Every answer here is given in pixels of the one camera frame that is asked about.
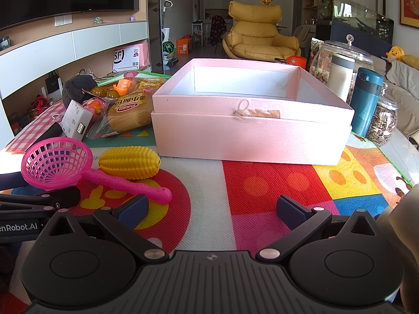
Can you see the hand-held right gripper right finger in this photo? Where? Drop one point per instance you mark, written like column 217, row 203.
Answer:
column 289, row 211

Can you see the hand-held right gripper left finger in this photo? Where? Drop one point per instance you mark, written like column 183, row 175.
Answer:
column 132, row 211

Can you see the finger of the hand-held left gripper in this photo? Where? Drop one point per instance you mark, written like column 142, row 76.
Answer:
column 62, row 196

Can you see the yellow toy corn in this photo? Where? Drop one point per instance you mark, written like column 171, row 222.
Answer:
column 129, row 163

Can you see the pink cardboard box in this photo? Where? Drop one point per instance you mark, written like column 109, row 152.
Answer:
column 248, row 137

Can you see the orange plastic toy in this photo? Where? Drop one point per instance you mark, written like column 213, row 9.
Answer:
column 121, row 87

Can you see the pink plastic strainer ladle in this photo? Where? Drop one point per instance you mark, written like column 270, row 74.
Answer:
column 114, row 180

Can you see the colourful play mat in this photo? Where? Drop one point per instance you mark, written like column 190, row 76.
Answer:
column 262, row 183

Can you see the white power adapter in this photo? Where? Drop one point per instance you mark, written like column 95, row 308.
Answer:
column 77, row 119

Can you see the pink and orange toy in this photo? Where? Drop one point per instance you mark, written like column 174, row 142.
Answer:
column 95, row 106

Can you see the bread in clear packet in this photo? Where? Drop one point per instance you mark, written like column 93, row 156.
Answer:
column 131, row 114

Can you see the black plush toy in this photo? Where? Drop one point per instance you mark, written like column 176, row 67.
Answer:
column 75, row 86

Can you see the brown toy olives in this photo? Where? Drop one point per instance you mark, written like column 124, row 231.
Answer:
column 103, row 92

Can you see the beige cloth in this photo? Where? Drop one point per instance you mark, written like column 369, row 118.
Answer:
column 404, row 235

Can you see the glass jar of sunflower seeds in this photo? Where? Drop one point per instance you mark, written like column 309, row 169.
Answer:
column 384, row 124

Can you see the yellow snack packet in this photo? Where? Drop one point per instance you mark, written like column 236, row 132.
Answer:
column 150, row 82

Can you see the teal thermos bottle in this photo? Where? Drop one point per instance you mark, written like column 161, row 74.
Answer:
column 365, row 104

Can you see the white thermos bottle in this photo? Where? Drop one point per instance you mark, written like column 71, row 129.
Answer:
column 340, row 77

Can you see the white and wood shelf unit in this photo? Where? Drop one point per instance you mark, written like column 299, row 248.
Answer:
column 39, row 50

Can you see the orange plastic container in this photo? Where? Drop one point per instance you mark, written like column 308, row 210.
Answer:
column 296, row 62

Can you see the large glass jar with lid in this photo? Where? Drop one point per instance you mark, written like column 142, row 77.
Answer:
column 322, row 59

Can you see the pink paper bag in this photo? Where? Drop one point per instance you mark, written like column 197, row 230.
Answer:
column 144, row 55

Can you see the grey sofa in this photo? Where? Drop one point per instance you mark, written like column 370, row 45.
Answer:
column 406, row 98

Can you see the watermelon ball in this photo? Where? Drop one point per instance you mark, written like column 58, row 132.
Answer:
column 168, row 47

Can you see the orange cardboard box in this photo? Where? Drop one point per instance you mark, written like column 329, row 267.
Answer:
column 184, row 45

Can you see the yellow leather armchair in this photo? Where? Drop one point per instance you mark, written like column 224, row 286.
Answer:
column 258, row 36

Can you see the white stick vacuum cleaner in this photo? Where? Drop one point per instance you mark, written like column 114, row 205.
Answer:
column 166, row 32

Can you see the yellow duck plush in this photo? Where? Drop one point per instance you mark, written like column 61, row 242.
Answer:
column 395, row 53

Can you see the white stool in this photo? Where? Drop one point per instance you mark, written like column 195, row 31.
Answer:
column 197, row 32

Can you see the dark jacket on chair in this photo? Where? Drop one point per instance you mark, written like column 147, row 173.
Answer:
column 218, row 31

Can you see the glass aquarium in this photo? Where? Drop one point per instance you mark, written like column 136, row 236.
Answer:
column 360, row 19

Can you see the framed wall picture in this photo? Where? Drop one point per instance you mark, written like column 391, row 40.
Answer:
column 409, row 0

